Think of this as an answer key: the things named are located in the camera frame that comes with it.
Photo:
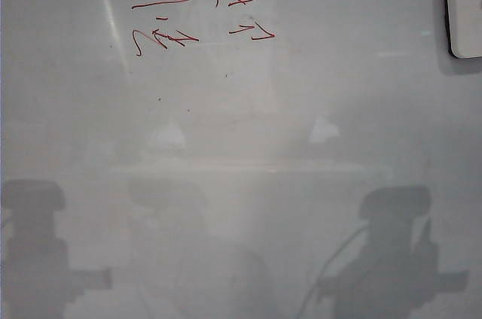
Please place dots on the white whiteboard eraser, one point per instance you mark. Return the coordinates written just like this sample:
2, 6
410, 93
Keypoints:
467, 10

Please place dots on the red marker scribbles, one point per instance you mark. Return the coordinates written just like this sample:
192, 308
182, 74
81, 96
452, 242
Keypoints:
177, 22

